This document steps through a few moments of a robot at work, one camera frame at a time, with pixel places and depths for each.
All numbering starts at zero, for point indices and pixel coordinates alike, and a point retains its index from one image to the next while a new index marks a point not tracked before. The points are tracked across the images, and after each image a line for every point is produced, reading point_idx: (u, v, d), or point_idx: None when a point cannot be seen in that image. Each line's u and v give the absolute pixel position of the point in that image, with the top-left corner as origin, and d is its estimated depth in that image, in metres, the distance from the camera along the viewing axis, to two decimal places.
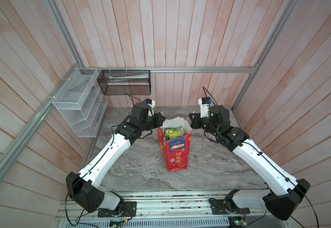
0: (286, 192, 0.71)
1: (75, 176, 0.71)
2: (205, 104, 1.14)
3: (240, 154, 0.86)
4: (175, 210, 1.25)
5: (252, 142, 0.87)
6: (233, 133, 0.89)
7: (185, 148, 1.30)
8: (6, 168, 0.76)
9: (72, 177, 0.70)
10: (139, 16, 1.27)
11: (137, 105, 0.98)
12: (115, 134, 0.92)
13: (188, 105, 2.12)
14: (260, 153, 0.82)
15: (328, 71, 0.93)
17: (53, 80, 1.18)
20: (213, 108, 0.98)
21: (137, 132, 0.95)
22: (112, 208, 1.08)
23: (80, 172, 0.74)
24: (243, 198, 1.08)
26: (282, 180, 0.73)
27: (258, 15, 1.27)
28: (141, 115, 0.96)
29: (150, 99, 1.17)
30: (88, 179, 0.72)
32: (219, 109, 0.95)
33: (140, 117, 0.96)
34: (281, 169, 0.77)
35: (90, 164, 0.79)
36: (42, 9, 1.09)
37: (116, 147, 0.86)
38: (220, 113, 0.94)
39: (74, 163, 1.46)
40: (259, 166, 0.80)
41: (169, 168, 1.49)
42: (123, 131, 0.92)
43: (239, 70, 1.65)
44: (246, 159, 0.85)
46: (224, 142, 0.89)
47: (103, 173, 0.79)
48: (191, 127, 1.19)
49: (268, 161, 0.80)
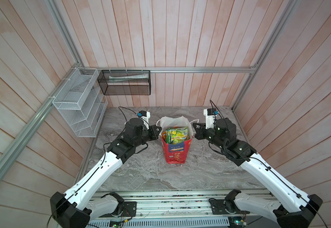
0: (298, 209, 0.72)
1: (60, 197, 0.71)
2: (211, 116, 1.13)
3: (248, 169, 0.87)
4: (175, 210, 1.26)
5: (259, 157, 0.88)
6: (239, 147, 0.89)
7: (184, 150, 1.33)
8: (6, 168, 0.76)
9: (57, 199, 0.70)
10: (139, 16, 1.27)
11: (131, 122, 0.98)
12: (107, 152, 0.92)
13: (188, 105, 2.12)
14: (269, 168, 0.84)
15: (328, 71, 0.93)
17: (52, 80, 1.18)
20: (220, 122, 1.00)
21: (130, 150, 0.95)
22: (109, 212, 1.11)
23: (66, 193, 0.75)
24: (248, 204, 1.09)
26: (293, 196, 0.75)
27: (258, 15, 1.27)
28: (135, 132, 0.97)
29: (145, 111, 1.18)
30: (73, 202, 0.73)
32: (226, 123, 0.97)
33: (133, 135, 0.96)
34: (292, 185, 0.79)
35: (77, 184, 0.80)
36: (41, 9, 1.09)
37: (106, 166, 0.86)
38: (228, 128, 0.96)
39: (74, 163, 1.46)
40: (269, 182, 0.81)
41: (167, 160, 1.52)
42: (116, 149, 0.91)
43: (239, 70, 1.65)
44: (254, 174, 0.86)
46: (231, 157, 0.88)
47: (90, 194, 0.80)
48: (195, 137, 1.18)
49: (277, 176, 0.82)
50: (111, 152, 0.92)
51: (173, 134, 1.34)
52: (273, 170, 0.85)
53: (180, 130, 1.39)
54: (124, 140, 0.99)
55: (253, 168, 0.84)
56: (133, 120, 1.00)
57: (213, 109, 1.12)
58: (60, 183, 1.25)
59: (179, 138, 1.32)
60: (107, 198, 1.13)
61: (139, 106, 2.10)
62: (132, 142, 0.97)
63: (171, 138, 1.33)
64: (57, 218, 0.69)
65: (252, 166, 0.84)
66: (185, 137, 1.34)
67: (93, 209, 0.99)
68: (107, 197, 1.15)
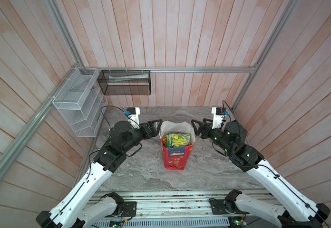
0: (307, 219, 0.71)
1: (45, 217, 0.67)
2: (219, 116, 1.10)
3: (255, 176, 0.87)
4: (175, 210, 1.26)
5: (267, 164, 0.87)
6: (247, 154, 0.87)
7: (184, 156, 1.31)
8: (6, 168, 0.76)
9: (43, 217, 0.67)
10: (139, 16, 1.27)
11: (115, 128, 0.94)
12: (93, 163, 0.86)
13: (188, 105, 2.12)
14: (277, 176, 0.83)
15: (328, 71, 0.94)
17: (52, 80, 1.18)
20: (231, 126, 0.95)
21: (119, 159, 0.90)
22: (107, 214, 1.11)
23: (50, 213, 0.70)
24: (250, 206, 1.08)
26: (302, 205, 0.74)
27: (258, 15, 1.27)
28: (121, 139, 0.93)
29: (133, 108, 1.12)
30: (58, 222, 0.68)
32: (237, 128, 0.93)
33: (119, 142, 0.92)
34: (300, 194, 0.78)
35: (62, 202, 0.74)
36: (41, 9, 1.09)
37: (93, 180, 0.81)
38: (238, 132, 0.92)
39: (74, 163, 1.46)
40: (277, 190, 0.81)
41: (167, 166, 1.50)
42: (103, 159, 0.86)
43: (239, 70, 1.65)
44: (262, 182, 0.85)
46: (238, 164, 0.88)
47: (77, 211, 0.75)
48: (200, 137, 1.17)
49: (286, 185, 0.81)
50: (99, 163, 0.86)
51: (175, 138, 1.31)
52: (282, 179, 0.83)
53: (183, 135, 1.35)
54: (113, 147, 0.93)
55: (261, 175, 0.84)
56: (119, 126, 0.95)
57: (222, 110, 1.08)
58: (60, 183, 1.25)
59: (180, 144, 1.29)
60: (105, 201, 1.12)
61: (139, 106, 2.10)
62: (121, 150, 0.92)
63: (172, 143, 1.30)
64: None
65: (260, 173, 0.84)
66: (187, 143, 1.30)
67: (88, 218, 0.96)
68: (104, 200, 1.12)
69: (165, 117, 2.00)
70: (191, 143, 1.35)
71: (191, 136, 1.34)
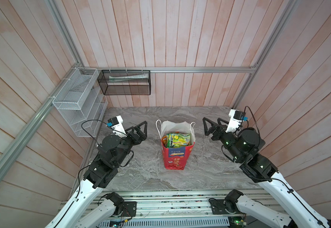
0: None
1: None
2: (237, 120, 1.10)
3: (268, 188, 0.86)
4: (175, 210, 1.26)
5: (281, 177, 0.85)
6: (260, 166, 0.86)
7: (184, 156, 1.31)
8: (6, 168, 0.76)
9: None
10: (139, 16, 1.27)
11: (103, 144, 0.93)
12: (83, 180, 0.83)
13: (188, 105, 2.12)
14: (291, 190, 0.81)
15: (328, 71, 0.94)
17: (53, 80, 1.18)
20: (248, 136, 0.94)
21: (109, 174, 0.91)
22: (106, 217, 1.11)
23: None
24: (254, 211, 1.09)
26: (314, 223, 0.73)
27: (258, 15, 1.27)
28: (109, 154, 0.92)
29: (115, 118, 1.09)
30: None
32: (254, 139, 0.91)
33: (109, 157, 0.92)
34: (314, 211, 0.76)
35: (52, 221, 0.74)
36: (41, 9, 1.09)
37: (82, 198, 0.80)
38: (255, 143, 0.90)
39: (74, 163, 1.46)
40: (290, 205, 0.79)
41: (167, 166, 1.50)
42: (94, 175, 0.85)
43: (239, 70, 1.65)
44: (276, 196, 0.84)
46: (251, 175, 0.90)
47: None
48: (211, 138, 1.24)
49: (300, 201, 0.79)
50: (89, 179, 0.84)
51: (175, 138, 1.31)
52: (296, 194, 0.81)
53: (183, 135, 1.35)
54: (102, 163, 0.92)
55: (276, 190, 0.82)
56: (106, 142, 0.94)
57: (242, 115, 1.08)
58: (60, 183, 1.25)
59: (180, 144, 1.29)
60: (102, 205, 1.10)
61: (139, 106, 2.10)
62: (112, 166, 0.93)
63: (172, 143, 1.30)
64: None
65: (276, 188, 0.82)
66: (187, 143, 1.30)
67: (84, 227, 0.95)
68: (100, 205, 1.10)
69: (165, 117, 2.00)
70: (191, 144, 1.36)
71: (191, 136, 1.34)
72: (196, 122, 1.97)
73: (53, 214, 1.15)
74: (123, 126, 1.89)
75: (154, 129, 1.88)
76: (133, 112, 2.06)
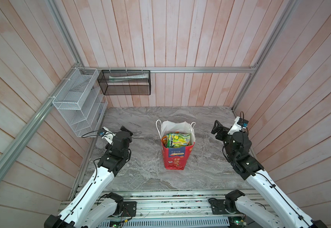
0: None
1: (55, 220, 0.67)
2: (238, 125, 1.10)
3: (253, 184, 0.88)
4: (175, 210, 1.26)
5: (266, 174, 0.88)
6: (247, 162, 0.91)
7: (184, 156, 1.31)
8: (6, 168, 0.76)
9: (52, 222, 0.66)
10: (139, 16, 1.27)
11: (117, 136, 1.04)
12: (99, 167, 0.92)
13: (188, 105, 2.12)
14: (273, 185, 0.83)
15: (328, 71, 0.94)
17: (52, 80, 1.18)
20: (237, 135, 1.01)
21: (120, 163, 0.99)
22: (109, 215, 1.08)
23: (61, 213, 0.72)
24: (249, 210, 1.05)
26: (294, 216, 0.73)
27: (258, 15, 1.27)
28: (121, 145, 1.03)
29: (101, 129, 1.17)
30: (70, 221, 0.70)
32: (242, 138, 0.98)
33: (121, 147, 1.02)
34: (296, 206, 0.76)
35: (71, 203, 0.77)
36: (41, 9, 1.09)
37: (100, 181, 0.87)
38: (242, 142, 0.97)
39: (74, 163, 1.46)
40: (272, 199, 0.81)
41: (167, 166, 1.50)
42: (107, 163, 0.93)
43: (239, 70, 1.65)
44: (261, 191, 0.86)
46: (238, 170, 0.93)
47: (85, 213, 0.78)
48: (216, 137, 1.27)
49: (282, 195, 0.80)
50: (103, 166, 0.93)
51: (175, 138, 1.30)
52: (278, 189, 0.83)
53: (183, 135, 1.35)
54: (114, 151, 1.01)
55: (260, 184, 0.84)
56: (120, 134, 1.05)
57: (243, 120, 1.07)
58: (60, 183, 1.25)
59: (180, 144, 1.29)
60: (104, 202, 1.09)
61: (139, 106, 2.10)
62: (123, 155, 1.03)
63: (172, 143, 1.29)
64: None
65: (259, 183, 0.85)
66: (187, 143, 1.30)
67: (90, 223, 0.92)
68: (103, 202, 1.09)
69: (165, 117, 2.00)
70: (191, 144, 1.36)
71: (191, 136, 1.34)
72: (196, 122, 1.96)
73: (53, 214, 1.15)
74: (123, 126, 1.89)
75: (154, 129, 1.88)
76: (133, 112, 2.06)
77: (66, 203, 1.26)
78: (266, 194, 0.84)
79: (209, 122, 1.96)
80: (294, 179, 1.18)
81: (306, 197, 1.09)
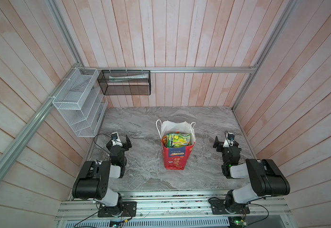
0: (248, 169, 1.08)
1: (90, 162, 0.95)
2: (228, 139, 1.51)
3: (233, 171, 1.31)
4: (175, 210, 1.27)
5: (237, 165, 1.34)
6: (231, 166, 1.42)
7: (184, 156, 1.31)
8: (7, 168, 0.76)
9: (89, 163, 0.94)
10: (139, 16, 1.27)
11: (112, 152, 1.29)
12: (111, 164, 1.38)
13: (188, 105, 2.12)
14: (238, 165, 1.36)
15: (328, 71, 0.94)
17: (52, 80, 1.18)
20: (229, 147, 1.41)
21: (122, 169, 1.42)
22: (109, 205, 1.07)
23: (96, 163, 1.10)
24: (242, 189, 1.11)
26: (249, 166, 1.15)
27: (258, 15, 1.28)
28: (116, 160, 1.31)
29: (115, 133, 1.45)
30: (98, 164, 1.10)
32: (232, 150, 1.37)
33: (117, 161, 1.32)
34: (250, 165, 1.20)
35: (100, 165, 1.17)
36: (41, 9, 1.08)
37: (117, 166, 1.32)
38: (232, 153, 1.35)
39: (74, 163, 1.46)
40: (238, 170, 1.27)
41: (167, 166, 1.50)
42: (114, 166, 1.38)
43: (239, 70, 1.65)
44: (240, 176, 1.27)
46: (224, 172, 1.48)
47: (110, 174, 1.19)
48: (216, 149, 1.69)
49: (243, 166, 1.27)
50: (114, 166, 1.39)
51: (175, 138, 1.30)
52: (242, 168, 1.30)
53: (183, 135, 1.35)
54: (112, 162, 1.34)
55: (234, 170, 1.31)
56: (114, 149, 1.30)
57: (229, 137, 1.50)
58: (60, 183, 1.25)
59: (180, 144, 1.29)
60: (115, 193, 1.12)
61: (139, 106, 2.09)
62: (122, 163, 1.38)
63: (172, 143, 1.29)
64: (84, 179, 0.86)
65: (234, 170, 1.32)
66: (187, 143, 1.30)
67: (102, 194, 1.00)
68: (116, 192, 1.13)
69: (165, 117, 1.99)
70: (191, 144, 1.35)
71: (192, 135, 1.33)
72: (196, 122, 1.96)
73: (53, 214, 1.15)
74: (123, 126, 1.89)
75: (154, 129, 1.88)
76: (133, 112, 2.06)
77: (66, 203, 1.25)
78: (239, 172, 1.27)
79: (210, 122, 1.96)
80: (294, 179, 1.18)
81: (306, 197, 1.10)
